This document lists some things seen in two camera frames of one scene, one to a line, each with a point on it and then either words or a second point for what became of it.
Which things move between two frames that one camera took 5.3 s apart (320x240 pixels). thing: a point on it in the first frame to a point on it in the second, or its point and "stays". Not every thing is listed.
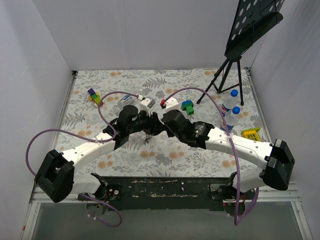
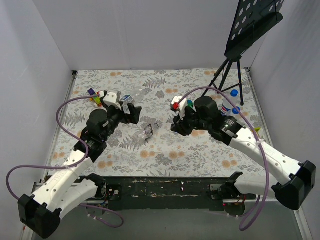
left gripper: x=153 y=122 to x=127 y=115
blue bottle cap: x=236 y=110 stays
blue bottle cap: x=234 y=93 stays
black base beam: x=168 y=193 stays
